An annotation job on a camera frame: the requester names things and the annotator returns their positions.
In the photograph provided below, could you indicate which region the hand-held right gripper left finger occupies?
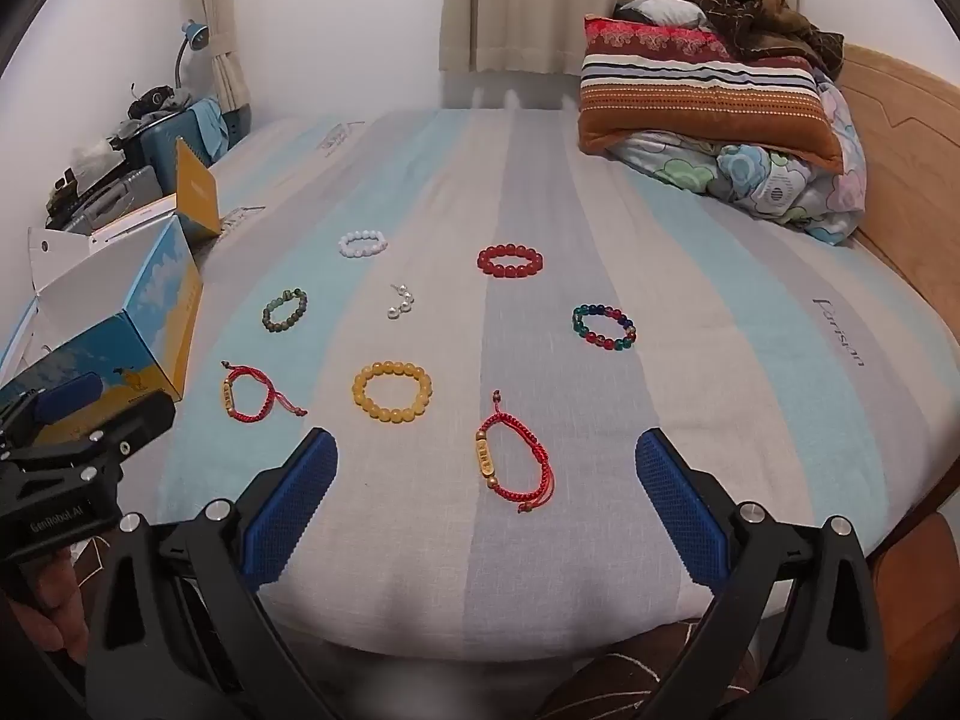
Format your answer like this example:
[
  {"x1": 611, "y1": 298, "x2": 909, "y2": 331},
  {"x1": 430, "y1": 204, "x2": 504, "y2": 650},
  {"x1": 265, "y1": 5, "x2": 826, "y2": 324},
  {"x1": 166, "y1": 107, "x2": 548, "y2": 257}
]
[{"x1": 85, "y1": 427, "x2": 340, "y2": 720}]

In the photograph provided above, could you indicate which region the beige window curtain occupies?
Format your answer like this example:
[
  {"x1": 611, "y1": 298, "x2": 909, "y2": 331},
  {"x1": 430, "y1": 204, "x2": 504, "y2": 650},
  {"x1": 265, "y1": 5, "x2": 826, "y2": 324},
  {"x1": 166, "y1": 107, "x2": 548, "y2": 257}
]
[{"x1": 442, "y1": 0, "x2": 800, "y2": 77}]

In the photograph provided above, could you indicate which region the floral quilt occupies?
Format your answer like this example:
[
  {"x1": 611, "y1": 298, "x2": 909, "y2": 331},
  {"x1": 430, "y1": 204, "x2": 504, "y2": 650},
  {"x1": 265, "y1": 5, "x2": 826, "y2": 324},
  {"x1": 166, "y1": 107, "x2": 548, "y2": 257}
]
[{"x1": 611, "y1": 79, "x2": 867, "y2": 245}]

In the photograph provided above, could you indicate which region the brown patterned cloth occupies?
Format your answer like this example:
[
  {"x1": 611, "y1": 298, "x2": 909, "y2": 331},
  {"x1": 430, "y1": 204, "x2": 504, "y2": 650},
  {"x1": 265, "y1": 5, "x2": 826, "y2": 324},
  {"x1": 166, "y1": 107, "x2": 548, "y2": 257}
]
[{"x1": 540, "y1": 619, "x2": 758, "y2": 720}]

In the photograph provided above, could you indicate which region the beige side curtain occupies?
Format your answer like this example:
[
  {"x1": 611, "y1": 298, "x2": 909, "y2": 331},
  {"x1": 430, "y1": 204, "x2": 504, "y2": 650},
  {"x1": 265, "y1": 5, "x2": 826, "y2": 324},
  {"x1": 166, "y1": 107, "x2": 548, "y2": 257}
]
[{"x1": 187, "y1": 0, "x2": 252, "y2": 128}]

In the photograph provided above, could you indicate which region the striped bed sheet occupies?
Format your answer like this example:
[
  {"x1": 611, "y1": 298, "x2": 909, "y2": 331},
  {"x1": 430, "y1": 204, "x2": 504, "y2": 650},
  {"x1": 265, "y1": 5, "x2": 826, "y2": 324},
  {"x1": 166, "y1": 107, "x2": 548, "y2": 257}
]
[{"x1": 120, "y1": 109, "x2": 938, "y2": 661}]

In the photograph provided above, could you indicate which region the black bag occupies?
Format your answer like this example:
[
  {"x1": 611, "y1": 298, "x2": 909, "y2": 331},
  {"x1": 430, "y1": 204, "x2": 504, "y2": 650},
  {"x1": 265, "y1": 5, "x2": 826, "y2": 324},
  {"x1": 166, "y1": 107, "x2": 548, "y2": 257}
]
[{"x1": 127, "y1": 86, "x2": 196, "y2": 121}]

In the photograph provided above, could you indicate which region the small red cord bracelet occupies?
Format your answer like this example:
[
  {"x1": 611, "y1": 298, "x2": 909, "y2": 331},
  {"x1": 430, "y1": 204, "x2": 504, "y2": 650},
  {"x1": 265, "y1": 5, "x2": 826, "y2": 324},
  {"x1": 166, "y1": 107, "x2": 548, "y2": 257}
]
[{"x1": 220, "y1": 361, "x2": 308, "y2": 422}]

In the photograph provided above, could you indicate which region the yellow bead bracelet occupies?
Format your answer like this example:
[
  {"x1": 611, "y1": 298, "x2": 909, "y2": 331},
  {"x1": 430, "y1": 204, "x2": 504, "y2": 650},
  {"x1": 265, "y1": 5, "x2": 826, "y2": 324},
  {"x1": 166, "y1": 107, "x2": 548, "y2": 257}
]
[{"x1": 352, "y1": 361, "x2": 434, "y2": 427}]

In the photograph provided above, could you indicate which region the green and brown bead bracelet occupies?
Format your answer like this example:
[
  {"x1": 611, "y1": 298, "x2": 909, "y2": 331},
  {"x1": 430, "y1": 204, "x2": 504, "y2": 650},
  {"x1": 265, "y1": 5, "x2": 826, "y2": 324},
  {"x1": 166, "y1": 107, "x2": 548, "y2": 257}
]
[{"x1": 262, "y1": 287, "x2": 308, "y2": 332}]

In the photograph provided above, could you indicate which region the brown fuzzy blanket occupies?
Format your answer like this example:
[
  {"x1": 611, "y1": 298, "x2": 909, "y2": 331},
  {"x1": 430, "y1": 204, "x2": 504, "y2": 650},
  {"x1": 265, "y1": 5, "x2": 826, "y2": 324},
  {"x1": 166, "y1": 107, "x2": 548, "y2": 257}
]
[{"x1": 671, "y1": 0, "x2": 845, "y2": 80}]

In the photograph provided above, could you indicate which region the teal cloth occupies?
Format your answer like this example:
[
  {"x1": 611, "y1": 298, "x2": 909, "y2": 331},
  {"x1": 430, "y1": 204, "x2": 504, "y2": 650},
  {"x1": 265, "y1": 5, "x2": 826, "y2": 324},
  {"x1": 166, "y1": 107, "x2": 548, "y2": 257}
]
[{"x1": 191, "y1": 97, "x2": 230, "y2": 158}]

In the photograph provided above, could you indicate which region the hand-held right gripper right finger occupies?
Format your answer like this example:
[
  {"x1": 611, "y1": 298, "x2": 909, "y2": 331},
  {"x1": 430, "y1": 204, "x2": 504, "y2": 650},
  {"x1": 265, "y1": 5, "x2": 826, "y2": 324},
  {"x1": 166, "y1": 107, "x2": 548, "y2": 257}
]
[{"x1": 634, "y1": 427, "x2": 890, "y2": 720}]

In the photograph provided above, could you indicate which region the teal suitcase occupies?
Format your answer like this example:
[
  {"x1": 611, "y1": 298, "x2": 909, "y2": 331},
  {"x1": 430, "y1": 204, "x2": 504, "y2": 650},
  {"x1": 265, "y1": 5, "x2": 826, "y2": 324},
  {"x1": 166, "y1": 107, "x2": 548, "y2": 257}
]
[{"x1": 139, "y1": 97, "x2": 226, "y2": 188}]

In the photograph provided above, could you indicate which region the large red cord bracelet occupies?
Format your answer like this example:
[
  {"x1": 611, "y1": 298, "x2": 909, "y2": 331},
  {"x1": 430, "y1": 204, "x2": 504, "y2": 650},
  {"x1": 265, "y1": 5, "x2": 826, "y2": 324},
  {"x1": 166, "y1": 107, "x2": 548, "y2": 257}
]
[{"x1": 475, "y1": 390, "x2": 556, "y2": 515}]

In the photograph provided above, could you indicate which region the wooden bed frame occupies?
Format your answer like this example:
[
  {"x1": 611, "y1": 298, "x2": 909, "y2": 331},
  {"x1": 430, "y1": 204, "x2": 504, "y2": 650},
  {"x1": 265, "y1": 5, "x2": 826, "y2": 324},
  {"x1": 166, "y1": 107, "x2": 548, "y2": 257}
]
[{"x1": 836, "y1": 43, "x2": 960, "y2": 691}]

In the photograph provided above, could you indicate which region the red bead bracelet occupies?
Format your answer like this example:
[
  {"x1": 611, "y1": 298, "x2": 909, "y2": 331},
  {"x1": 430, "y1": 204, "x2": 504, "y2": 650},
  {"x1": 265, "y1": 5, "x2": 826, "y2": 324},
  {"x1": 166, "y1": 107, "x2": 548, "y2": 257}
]
[{"x1": 476, "y1": 243, "x2": 544, "y2": 280}]

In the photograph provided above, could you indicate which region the black and gold object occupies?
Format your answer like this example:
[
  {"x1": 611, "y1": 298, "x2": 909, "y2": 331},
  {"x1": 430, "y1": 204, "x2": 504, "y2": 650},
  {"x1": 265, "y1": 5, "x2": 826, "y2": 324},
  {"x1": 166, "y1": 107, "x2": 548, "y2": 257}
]
[{"x1": 46, "y1": 169, "x2": 83, "y2": 215}]

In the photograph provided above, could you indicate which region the white plastic bag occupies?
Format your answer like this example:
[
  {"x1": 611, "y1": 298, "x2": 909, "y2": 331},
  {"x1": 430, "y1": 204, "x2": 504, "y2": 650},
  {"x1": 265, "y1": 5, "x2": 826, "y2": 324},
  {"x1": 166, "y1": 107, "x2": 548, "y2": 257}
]
[{"x1": 71, "y1": 136, "x2": 125, "y2": 173}]

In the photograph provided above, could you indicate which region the person's left hand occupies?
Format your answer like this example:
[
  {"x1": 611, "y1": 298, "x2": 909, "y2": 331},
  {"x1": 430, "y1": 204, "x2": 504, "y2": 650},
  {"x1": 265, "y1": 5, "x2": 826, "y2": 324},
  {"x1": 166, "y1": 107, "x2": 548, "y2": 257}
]
[{"x1": 11, "y1": 544, "x2": 92, "y2": 665}]

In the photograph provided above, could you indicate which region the white round perforated device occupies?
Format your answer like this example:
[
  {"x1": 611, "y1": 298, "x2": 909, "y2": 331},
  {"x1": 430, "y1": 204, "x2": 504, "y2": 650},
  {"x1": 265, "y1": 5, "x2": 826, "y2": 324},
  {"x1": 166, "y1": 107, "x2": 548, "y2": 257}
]
[{"x1": 757, "y1": 169, "x2": 803, "y2": 211}]

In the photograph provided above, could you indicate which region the grey suitcase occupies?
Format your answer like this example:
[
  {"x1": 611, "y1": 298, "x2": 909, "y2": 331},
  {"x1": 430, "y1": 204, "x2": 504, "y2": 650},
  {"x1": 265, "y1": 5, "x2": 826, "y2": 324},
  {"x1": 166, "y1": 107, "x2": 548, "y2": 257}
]
[{"x1": 64, "y1": 165, "x2": 163, "y2": 233}]

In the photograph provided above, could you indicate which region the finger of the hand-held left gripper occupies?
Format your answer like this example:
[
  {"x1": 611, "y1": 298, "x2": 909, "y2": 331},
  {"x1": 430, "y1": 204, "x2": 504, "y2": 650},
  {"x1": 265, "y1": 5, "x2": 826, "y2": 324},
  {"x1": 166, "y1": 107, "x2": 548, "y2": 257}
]
[
  {"x1": 11, "y1": 391, "x2": 178, "y2": 485},
  {"x1": 0, "y1": 371, "x2": 104, "y2": 455}
]

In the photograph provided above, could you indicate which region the striped brown pillow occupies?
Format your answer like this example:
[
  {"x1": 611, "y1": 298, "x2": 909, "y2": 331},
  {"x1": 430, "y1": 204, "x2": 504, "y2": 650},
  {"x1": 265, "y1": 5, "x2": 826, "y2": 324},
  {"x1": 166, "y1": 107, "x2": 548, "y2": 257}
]
[{"x1": 577, "y1": 13, "x2": 845, "y2": 173}]

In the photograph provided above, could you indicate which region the grey pillow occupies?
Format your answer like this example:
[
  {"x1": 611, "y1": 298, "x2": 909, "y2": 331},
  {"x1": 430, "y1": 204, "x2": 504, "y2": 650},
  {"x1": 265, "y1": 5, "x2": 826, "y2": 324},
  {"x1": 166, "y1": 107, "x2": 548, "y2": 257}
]
[{"x1": 615, "y1": 0, "x2": 710, "y2": 32}]

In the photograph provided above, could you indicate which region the white and blue cardboard box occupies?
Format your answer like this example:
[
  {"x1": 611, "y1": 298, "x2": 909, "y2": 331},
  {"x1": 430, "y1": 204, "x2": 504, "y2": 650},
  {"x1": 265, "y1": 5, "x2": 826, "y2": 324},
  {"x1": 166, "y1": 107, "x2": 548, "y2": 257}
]
[{"x1": 0, "y1": 136, "x2": 224, "y2": 451}]

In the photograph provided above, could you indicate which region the white bead bracelet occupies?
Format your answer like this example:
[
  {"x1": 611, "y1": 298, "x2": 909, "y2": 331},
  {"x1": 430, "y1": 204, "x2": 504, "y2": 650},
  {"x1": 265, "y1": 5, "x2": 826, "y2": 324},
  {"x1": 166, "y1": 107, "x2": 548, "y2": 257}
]
[{"x1": 337, "y1": 229, "x2": 387, "y2": 260}]

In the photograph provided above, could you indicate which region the blue desk lamp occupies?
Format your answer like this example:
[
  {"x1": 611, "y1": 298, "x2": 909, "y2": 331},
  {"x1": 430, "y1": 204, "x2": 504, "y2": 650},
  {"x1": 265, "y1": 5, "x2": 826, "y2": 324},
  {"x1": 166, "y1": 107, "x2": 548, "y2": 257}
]
[{"x1": 174, "y1": 19, "x2": 212, "y2": 91}]

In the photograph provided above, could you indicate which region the multicolour glass bead bracelet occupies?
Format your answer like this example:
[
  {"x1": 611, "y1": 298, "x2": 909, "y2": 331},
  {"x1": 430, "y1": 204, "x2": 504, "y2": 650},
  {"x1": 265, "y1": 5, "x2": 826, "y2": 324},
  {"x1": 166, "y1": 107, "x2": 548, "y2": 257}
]
[{"x1": 571, "y1": 303, "x2": 637, "y2": 353}]

